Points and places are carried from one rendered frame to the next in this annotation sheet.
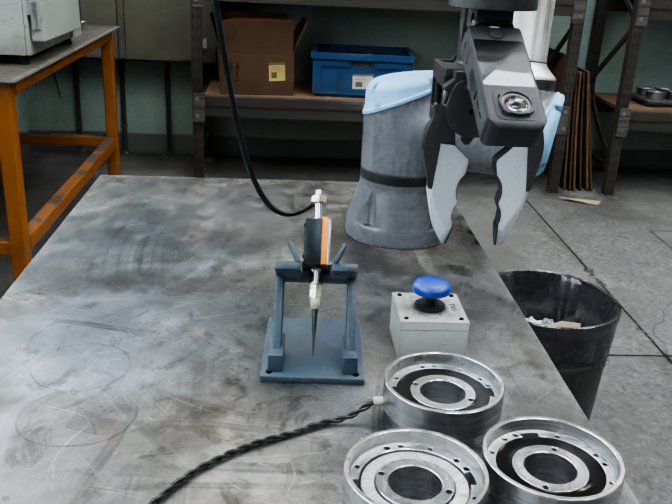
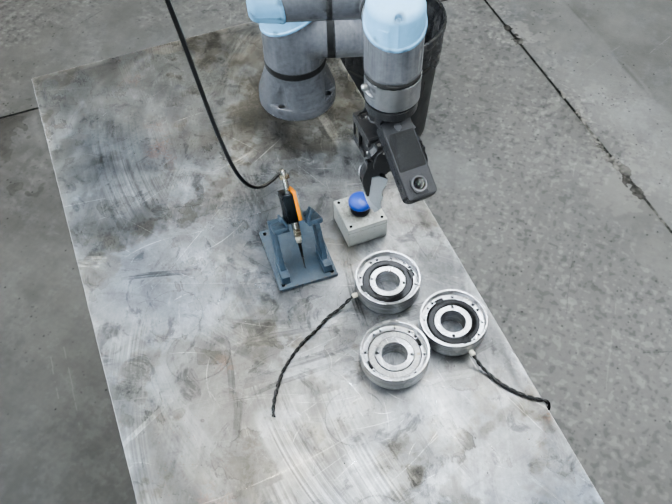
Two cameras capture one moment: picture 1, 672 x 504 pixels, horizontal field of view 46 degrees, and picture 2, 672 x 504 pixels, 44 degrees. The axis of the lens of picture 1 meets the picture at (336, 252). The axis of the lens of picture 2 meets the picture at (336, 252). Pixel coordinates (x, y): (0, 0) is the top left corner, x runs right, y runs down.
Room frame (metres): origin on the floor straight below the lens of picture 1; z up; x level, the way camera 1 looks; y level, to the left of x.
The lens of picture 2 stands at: (-0.09, 0.18, 1.92)
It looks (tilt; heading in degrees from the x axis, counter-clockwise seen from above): 54 degrees down; 344
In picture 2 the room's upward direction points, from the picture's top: 2 degrees counter-clockwise
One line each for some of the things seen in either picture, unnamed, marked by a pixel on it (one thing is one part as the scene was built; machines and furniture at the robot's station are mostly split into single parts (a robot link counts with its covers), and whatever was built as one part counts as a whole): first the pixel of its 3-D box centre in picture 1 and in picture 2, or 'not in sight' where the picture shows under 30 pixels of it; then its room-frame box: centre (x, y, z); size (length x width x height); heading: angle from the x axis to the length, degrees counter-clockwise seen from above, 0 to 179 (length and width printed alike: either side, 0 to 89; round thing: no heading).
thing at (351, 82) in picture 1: (361, 71); not in sight; (4.23, -0.08, 0.56); 0.52 x 0.38 x 0.22; 91
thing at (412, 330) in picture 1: (427, 322); (359, 215); (0.76, -0.10, 0.82); 0.08 x 0.07 x 0.05; 4
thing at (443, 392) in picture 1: (441, 400); (387, 283); (0.61, -0.10, 0.82); 0.10 x 0.10 x 0.04
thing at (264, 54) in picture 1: (257, 52); not in sight; (4.17, 0.45, 0.64); 0.49 x 0.40 x 0.37; 99
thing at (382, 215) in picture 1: (398, 199); (296, 74); (1.10, -0.09, 0.85); 0.15 x 0.15 x 0.10
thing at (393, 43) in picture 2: not in sight; (394, 34); (0.68, -0.12, 1.26); 0.09 x 0.08 x 0.11; 166
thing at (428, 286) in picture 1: (430, 302); (360, 208); (0.75, -0.10, 0.85); 0.04 x 0.04 x 0.05
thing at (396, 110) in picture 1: (410, 119); (296, 25); (1.10, -0.09, 0.97); 0.13 x 0.12 x 0.14; 76
